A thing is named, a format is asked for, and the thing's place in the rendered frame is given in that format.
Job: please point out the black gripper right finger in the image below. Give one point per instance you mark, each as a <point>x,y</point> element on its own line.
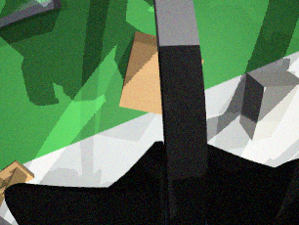
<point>242,192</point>

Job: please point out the green putting mat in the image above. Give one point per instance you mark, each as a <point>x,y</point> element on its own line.
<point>61,72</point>

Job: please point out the brown cube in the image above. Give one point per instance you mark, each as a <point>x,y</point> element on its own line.
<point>141,87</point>

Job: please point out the golf putter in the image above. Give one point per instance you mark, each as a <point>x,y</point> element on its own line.
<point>183,112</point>

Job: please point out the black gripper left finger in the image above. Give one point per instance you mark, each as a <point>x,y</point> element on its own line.
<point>138,198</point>

